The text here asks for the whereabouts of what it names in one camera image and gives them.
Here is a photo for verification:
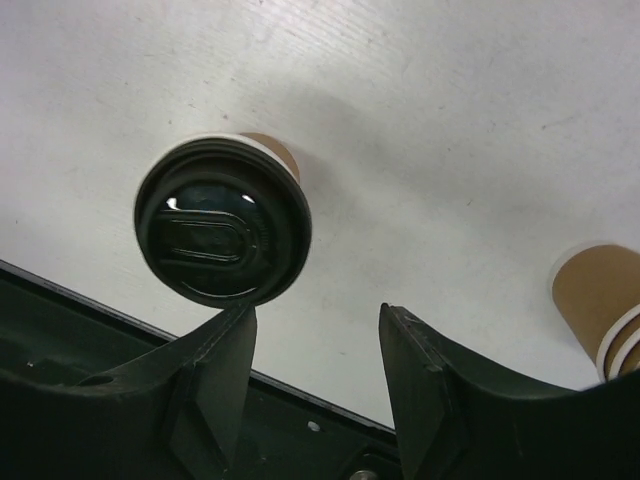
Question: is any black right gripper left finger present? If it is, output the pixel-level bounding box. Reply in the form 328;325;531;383
1;305;257;479

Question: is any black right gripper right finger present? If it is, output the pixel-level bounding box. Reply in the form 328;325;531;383
379;304;639;479

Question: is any black plastic cup lid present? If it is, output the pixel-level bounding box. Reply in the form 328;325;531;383
133;164;312;309

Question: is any brown paper coffee cup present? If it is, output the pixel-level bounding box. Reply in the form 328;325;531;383
144;132;301;186

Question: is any stack of brown paper cups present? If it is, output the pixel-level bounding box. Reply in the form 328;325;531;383
550;243;639;382

